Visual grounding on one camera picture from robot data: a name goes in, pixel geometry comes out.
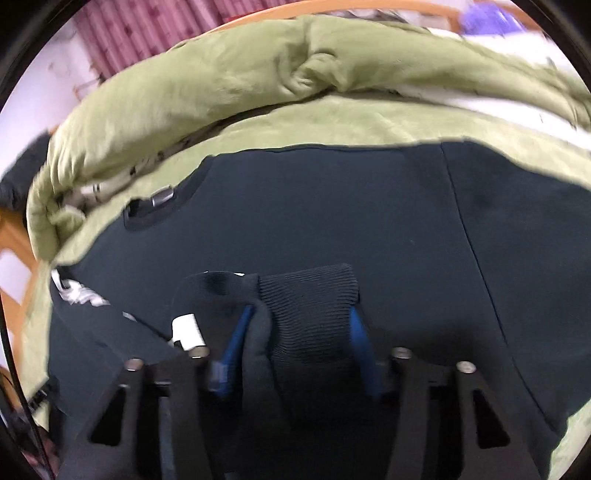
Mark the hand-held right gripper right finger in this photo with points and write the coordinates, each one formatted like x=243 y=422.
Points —
x=360 y=341

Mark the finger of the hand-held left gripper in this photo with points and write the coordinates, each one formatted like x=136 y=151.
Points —
x=161 y=197

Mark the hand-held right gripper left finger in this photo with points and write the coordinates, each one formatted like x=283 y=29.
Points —
x=235 y=344

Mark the dark navy sweatshirt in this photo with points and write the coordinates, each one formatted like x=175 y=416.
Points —
x=323 y=207

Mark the green plush quilt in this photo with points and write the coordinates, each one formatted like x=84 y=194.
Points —
x=207 y=83

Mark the black jacket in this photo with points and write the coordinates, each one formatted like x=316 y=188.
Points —
x=23 y=175

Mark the pink patterned curtain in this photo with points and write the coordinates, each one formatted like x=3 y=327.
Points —
x=152 y=32

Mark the green bed sheet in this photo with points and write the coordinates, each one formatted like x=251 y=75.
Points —
x=323 y=124

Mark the white printed bedding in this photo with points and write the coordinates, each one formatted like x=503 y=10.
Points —
x=485 y=104

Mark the purple plush toy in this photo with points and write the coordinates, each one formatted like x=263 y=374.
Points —
x=489 y=18

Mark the wooden bed frame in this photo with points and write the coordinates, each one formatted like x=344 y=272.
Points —
x=14 y=240

